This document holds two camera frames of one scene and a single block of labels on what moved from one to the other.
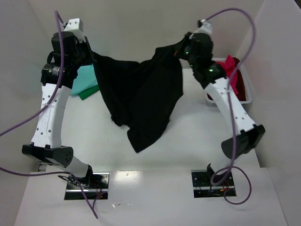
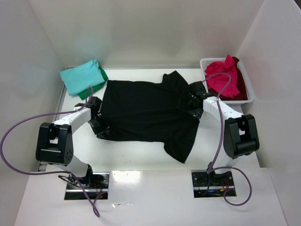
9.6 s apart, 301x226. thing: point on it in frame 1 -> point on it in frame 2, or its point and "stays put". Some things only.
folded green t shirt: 83,95 stays put
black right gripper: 188,39 -> 184,103
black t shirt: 141,95 -> 140,111
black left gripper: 87,50 -> 99,128
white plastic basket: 249,94 stays put
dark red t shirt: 240,83 stays put
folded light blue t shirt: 86,79 stays put
